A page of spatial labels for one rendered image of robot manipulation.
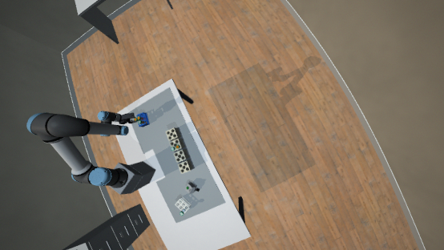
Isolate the grey tube rack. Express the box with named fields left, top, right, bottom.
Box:
left=176, top=196, right=191, bottom=212

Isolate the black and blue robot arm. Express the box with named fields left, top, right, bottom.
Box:
left=26, top=111, right=129, bottom=188

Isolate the white bucket adapter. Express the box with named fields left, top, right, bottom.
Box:
left=166, top=127, right=181, bottom=141
left=169, top=138, right=185, bottom=151
left=174, top=148, right=189, bottom=163

